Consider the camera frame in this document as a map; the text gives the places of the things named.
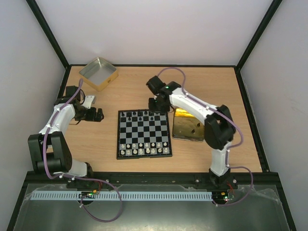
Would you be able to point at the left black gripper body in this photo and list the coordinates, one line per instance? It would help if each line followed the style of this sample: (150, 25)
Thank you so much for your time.
(82, 115)

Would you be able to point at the grey slotted cable duct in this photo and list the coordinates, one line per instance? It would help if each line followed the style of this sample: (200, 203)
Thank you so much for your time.
(125, 196)

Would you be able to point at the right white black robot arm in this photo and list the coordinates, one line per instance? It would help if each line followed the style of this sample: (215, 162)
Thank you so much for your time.
(218, 129)

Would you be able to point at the gold tin lid tray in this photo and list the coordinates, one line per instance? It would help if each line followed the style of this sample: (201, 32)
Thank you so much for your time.
(184, 123)

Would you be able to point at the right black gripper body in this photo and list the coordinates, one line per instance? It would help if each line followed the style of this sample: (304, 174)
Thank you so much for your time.
(158, 107)

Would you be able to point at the gold square tin box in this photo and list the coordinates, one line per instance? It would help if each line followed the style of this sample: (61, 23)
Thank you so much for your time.
(99, 73)

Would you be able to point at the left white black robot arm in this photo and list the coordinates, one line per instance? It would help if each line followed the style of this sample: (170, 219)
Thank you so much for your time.
(49, 150)

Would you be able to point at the black magnetic chess board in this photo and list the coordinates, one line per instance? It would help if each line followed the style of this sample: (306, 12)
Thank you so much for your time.
(143, 134)

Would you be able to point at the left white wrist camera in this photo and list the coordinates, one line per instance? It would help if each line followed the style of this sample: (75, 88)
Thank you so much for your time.
(89, 101)

